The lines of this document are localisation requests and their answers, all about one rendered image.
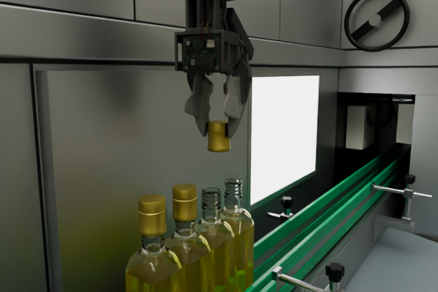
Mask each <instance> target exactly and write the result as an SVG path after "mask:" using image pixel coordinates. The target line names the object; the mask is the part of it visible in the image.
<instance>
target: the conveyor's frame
mask: <svg viewBox="0 0 438 292"><path fill-rule="evenodd" d="M406 175H409V167H408V168H407V169H406V170H405V171H404V173H403V174H402V175H401V176H400V177H399V178H398V179H397V180H396V182H395V183H394V184H393V185H392V186H391V187H390V188H395V189H399V190H404V188H407V183H406V181H405V176H406ZM404 203H405V197H403V194H399V193H395V192H388V191H386V192H385V193H384V194H383V195H382V196H381V197H380V199H379V200H378V201H377V202H376V203H375V204H374V205H373V206H372V208H371V209H370V210H369V211H368V212H367V213H366V214H365V215H364V216H363V217H362V218H361V219H360V220H359V221H358V222H357V223H356V225H355V226H354V227H353V228H352V229H351V230H350V231H349V232H348V234H347V235H346V236H345V237H344V238H343V239H342V240H341V241H340V242H339V243H338V244H337V245H336V246H335V247H334V248H333V249H332V251H331V252H330V253H329V254H328V255H327V256H326V257H325V258H324V260H322V262H320V264H318V266H316V268H315V269H314V270H313V271H312V272H311V273H310V274H309V275H308V277H307V278H306V279H305V280H304V281H303V282H306V283H308V284H311V285H314V286H317V287H320V288H322V289H325V288H326V287H327V286H328V285H329V277H328V276H327V275H326V274H325V271H326V266H327V265H328V263H329V262H333V263H335V262H338V263H339V264H340V265H343V266H344V267H345V272H344V277H342V279H341V281H340V288H342V289H343V288H344V287H345V285H346V284H347V283H348V281H349V280H350V279H351V277H352V275H353V274H354V273H355V271H356V270H357V269H358V267H359V266H360V264H361V263H362V262H363V260H364V259H365V257H366V256H367V255H368V253H369V252H370V250H371V249H372V248H373V246H374V244H375V243H376V242H377V240H378V239H379V238H380V236H381V235H382V233H383V232H384V230H385V229H386V228H387V227H385V226H380V225H378V231H377V237H376V238H375V240H374V241H372V233H373V220H374V218H375V216H376V215H377V214H379V215H382V216H387V217H391V218H393V217H395V215H396V213H397V212H398V211H399V209H400V208H401V207H402V205H403V204H404ZM294 292H309V291H306V290H304V289H301V288H299V287H298V288H296V290H294Z"/></svg>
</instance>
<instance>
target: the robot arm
mask: <svg viewBox="0 0 438 292"><path fill-rule="evenodd" d="M228 1H234V0H185V2H186V31H181V32H175V71H184V72H186V75H187V80H188V84H189V86H190V89H191V92H192V94H191V95H190V96H189V97H188V98H187V99H186V101H185V105H184V110H185V112H186V113H187V114H189V115H192V116H194V117H195V120H196V124H197V127H198V129H199V131H200V132H201V135H202V136H204V137H205V136H207V132H208V122H209V121H210V120H209V111H210V109H211V107H210V104H209V98H210V96H211V94H212V92H213V87H214V84H213V83H212V82H211V81H210V80H209V79H208V78H207V77H206V75H208V76H212V75H213V74H214V72H215V73H221V74H225V75H226V76H227V78H226V82H225V83H224V94H225V95H226V97H225V99H224V113H225V116H227V117H229V119H228V122H227V136H228V138H232V137H233V136H234V134H235V132H236V131H237V129H238V127H239V124H240V122H241V119H242V115H243V112H244V108H245V105H246V102H247V99H248V94H249V91H250V86H251V83H252V70H251V67H250V64H249V61H251V60H252V58H253V54H254V47H253V46H252V43H251V42H250V39H249V38H248V35H247V34H246V31H245V30H244V27H243V26H242V23H241V21H240V20H239V17H238V16H237V13H236V12H235V9H234V8H227V7H226V6H227V2H228ZM178 43H179V44H182V63H178ZM236 76H238V77H236Z"/></svg>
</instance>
